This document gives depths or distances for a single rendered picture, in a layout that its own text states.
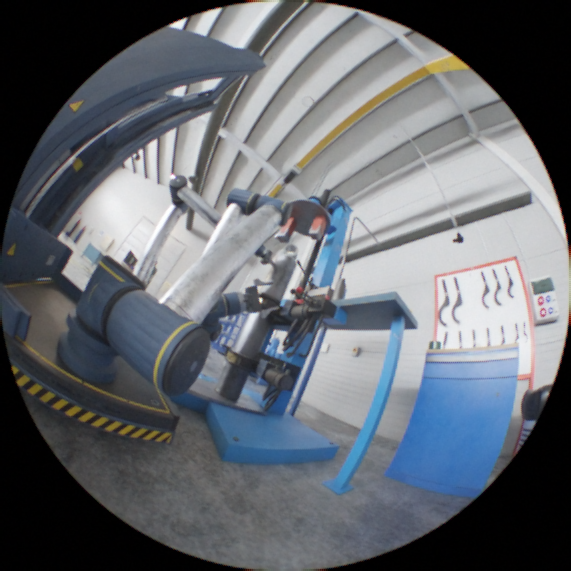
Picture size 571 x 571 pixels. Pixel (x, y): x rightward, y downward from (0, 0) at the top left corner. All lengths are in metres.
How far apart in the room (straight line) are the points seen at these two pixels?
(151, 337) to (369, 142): 6.76
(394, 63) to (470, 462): 7.34
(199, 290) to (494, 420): 1.55
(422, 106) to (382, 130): 1.67
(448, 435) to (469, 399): 0.24
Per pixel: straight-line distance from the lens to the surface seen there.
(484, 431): 1.37
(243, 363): 1.27
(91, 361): 0.65
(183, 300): 0.48
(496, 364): 1.38
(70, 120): 0.76
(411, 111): 6.65
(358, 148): 6.83
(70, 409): 0.66
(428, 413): 1.36
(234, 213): 1.03
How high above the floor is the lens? 0.59
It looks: 23 degrees up
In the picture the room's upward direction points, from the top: 24 degrees clockwise
